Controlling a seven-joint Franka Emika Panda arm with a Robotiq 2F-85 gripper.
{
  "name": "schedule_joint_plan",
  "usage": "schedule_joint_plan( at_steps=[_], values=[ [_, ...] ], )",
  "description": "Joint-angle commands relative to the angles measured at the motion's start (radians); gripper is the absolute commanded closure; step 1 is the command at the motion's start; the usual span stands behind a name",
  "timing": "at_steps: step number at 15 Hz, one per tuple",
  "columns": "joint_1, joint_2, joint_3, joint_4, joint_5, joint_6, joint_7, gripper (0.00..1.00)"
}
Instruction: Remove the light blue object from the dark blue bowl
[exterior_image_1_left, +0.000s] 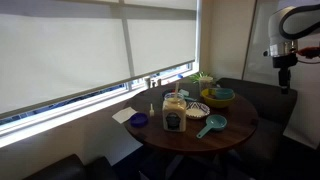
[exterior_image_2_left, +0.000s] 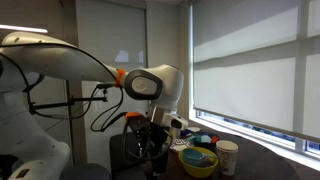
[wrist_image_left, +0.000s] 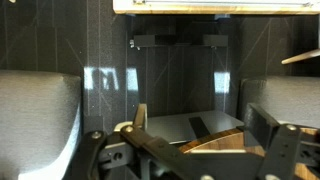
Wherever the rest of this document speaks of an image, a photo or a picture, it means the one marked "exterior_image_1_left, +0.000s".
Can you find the white roller window blind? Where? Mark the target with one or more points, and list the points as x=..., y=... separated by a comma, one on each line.
x=51, y=49

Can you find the glass jar with label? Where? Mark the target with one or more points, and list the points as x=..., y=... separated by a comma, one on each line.
x=174, y=113

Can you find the white paper napkin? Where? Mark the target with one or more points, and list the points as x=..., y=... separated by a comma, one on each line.
x=124, y=114

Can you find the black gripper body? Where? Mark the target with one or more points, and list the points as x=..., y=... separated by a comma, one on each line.
x=284, y=63

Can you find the patterned white plate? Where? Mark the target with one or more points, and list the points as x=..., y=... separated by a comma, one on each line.
x=197, y=110

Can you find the dark blue bowl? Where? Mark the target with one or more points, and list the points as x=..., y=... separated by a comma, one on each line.
x=172, y=91

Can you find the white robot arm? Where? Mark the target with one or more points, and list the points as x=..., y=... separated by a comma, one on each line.
x=285, y=28

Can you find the teal bowl in yellow bowl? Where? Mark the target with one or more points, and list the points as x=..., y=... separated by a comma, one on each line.
x=222, y=93

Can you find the small green plant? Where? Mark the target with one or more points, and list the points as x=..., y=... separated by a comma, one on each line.
x=200, y=76

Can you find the patterned paper cup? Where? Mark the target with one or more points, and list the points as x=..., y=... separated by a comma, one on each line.
x=205, y=82

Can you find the teal measuring scoop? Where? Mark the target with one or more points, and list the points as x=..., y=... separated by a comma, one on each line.
x=213, y=122

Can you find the round dark wooden table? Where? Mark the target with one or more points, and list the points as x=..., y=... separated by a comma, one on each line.
x=241, y=115

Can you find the white whiteboard panel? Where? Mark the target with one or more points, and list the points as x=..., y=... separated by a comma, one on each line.
x=304, y=124

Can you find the dark upholstered chair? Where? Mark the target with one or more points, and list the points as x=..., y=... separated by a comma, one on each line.
x=274, y=110

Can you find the small white bottle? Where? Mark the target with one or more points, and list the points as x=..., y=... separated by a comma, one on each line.
x=151, y=111

